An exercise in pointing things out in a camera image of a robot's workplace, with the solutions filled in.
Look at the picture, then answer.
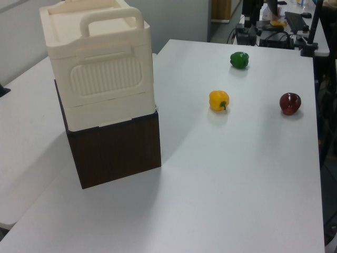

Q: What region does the black camera pole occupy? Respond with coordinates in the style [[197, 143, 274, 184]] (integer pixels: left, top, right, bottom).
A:
[[306, 0, 324, 46]]

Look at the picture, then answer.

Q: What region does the dark green electronic device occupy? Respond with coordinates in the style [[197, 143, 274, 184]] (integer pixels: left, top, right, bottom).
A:
[[235, 23, 261, 46]]

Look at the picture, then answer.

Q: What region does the black keyboard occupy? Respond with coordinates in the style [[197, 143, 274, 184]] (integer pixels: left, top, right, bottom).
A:
[[284, 11, 308, 34]]

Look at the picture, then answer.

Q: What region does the cream plastic storage cabinet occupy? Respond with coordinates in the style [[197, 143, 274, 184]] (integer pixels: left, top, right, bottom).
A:
[[38, 0, 156, 132]]

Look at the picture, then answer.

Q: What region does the tan wooden panel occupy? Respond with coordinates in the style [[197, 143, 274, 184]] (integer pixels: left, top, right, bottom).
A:
[[212, 0, 232, 23]]

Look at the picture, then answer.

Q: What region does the black camera clamp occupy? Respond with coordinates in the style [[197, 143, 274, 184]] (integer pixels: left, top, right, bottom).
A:
[[301, 42, 319, 57]]

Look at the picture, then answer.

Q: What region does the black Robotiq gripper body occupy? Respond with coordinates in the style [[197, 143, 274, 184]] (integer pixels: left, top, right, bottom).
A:
[[241, 0, 265, 17]]

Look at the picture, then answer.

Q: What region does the yellow bell pepper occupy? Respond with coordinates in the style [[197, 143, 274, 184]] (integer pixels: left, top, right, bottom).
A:
[[209, 90, 230, 112]]

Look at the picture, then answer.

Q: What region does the black bracket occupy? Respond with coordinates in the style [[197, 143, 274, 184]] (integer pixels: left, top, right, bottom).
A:
[[0, 83, 12, 99]]

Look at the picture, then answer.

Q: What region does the dark brown wooden box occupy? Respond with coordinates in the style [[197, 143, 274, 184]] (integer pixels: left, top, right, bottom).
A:
[[54, 79, 162, 190]]

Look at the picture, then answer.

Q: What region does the green bell pepper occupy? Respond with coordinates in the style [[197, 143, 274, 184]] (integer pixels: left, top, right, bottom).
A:
[[230, 51, 250, 70]]

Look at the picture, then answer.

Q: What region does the dark red apple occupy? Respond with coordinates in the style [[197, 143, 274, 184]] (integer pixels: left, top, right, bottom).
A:
[[279, 92, 302, 116]]

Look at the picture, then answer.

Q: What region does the black electronics box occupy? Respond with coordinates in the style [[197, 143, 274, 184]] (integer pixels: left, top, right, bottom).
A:
[[259, 31, 295, 50]]

